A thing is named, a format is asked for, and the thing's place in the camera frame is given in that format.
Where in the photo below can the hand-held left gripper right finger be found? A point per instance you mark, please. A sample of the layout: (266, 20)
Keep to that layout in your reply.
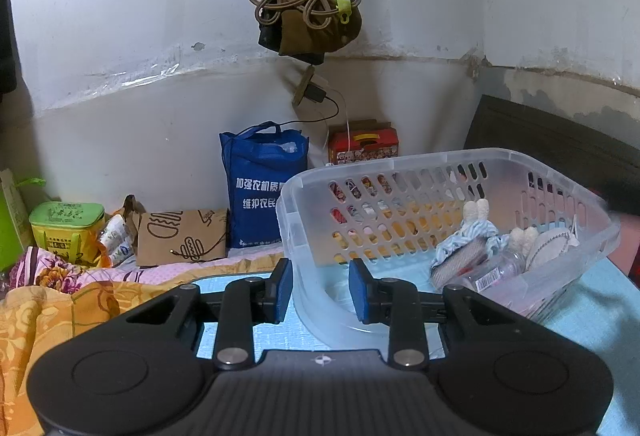
(358, 291)

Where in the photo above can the red gift box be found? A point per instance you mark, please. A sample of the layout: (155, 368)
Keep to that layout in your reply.
(365, 143)

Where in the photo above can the wooden wall socket mount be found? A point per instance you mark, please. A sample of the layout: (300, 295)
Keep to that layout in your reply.
(302, 83)

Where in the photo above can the dark wooden headboard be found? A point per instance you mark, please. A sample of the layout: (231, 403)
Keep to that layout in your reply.
(540, 135)

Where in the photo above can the black charger adapter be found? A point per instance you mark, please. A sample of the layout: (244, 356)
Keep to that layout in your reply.
(316, 93)

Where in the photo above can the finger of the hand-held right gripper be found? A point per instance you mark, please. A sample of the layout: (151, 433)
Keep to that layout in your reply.
(625, 206)

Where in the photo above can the green paper bag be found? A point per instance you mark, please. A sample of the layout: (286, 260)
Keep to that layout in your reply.
(12, 216)

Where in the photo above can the white and black jacket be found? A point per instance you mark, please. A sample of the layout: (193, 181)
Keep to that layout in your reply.
(7, 35)

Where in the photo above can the pink pillow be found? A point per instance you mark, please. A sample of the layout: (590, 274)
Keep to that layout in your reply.
(627, 246)

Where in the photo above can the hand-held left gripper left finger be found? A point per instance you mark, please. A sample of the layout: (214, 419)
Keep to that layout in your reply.
(284, 288)

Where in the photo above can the beige plush toy blue clothes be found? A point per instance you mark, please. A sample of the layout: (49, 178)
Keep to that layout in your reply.
(475, 231)

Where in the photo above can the brown printed paper bag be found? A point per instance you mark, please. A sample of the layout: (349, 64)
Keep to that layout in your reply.
(175, 236)

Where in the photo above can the white round pouch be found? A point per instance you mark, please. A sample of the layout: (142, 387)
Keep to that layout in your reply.
(550, 248)

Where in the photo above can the orange patterned blanket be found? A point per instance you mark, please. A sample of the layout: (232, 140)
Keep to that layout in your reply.
(45, 326)

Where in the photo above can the pink floral cloth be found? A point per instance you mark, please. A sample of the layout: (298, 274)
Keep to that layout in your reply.
(45, 273)

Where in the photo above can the blue non-woven bag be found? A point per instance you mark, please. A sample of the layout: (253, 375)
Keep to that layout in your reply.
(265, 186)

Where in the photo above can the clear plastic basket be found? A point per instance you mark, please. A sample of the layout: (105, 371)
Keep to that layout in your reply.
(310, 196)

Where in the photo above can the green lidded yellow box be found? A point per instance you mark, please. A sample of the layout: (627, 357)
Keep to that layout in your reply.
(65, 226)

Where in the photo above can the clear bottle with metal cap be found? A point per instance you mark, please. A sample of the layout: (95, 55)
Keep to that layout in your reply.
(495, 271)

